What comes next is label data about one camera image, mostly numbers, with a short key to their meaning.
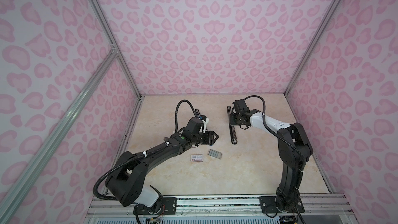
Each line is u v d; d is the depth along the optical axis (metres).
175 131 0.68
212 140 0.75
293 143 0.52
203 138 0.75
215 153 0.90
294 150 0.52
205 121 0.78
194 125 0.66
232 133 0.97
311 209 0.73
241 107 0.78
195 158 0.88
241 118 0.73
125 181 0.42
